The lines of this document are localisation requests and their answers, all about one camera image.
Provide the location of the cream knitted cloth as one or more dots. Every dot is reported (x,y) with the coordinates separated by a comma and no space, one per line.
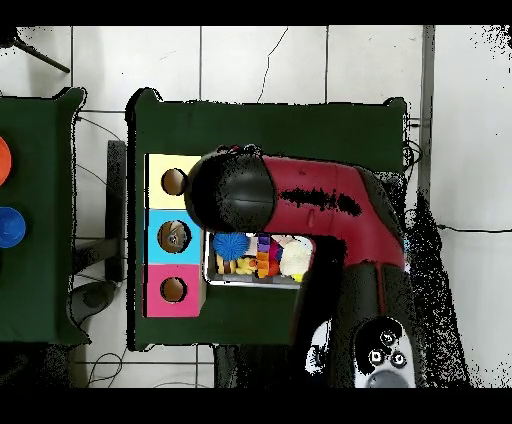
(296,256)

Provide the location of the clear plastic bottle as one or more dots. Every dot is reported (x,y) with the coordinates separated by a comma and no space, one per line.
(174,238)

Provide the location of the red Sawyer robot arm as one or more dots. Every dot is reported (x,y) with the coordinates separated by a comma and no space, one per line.
(320,192)

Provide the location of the wooden box with three holes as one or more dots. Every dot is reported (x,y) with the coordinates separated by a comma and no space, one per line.
(192,280)

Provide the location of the large blue koosh ball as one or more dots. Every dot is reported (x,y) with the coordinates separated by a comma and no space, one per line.
(230,244)

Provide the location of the black upright panel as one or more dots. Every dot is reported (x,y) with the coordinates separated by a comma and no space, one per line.
(116,200)

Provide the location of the dark green side tablecloth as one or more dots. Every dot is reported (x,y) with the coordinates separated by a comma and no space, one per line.
(40,280)

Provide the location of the blue bowl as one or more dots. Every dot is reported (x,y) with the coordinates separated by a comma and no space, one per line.
(11,227)

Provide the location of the orange bowl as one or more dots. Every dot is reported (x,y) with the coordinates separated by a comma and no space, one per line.
(4,160)

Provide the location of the black tripod leg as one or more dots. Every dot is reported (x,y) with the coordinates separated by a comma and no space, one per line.
(44,58)

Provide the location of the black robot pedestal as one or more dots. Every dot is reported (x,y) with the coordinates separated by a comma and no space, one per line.
(248,368)

